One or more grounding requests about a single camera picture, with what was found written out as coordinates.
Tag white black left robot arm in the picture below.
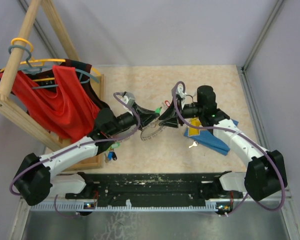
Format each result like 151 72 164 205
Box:
9 103 160 206

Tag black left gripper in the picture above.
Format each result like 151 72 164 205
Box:
108 102 160 137

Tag wooden clothes rack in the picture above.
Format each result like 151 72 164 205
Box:
0 0 107 172

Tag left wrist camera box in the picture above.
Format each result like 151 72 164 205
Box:
122 91 135 112

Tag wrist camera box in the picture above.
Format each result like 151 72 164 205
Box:
122 91 135 112
175 85 187 101

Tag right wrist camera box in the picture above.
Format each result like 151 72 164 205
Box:
175 85 187 101

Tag aluminium frame rail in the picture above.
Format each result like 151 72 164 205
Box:
239 0 300 240

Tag green key tag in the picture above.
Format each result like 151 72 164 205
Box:
155 107 162 114

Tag teal clothes hanger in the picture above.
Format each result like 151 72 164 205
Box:
0 44 101 94

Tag red shirt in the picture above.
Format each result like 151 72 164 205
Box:
12 65 101 143

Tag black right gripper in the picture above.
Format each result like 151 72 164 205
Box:
159 97 204 129

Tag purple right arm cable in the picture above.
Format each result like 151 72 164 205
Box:
171 81 286 217

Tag yellow clothes hanger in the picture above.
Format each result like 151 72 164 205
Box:
1 37 102 82

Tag steel key ring disc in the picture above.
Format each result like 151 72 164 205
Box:
140 120 165 141

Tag yellow blue cartoon cloth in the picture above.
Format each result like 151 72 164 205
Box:
183 127 230 156

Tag loose silver key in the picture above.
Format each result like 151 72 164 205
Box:
188 141 199 149

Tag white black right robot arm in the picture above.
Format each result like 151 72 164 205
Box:
159 81 288 202

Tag key tag bunch on blue disc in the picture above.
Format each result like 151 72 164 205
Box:
103 142 121 163

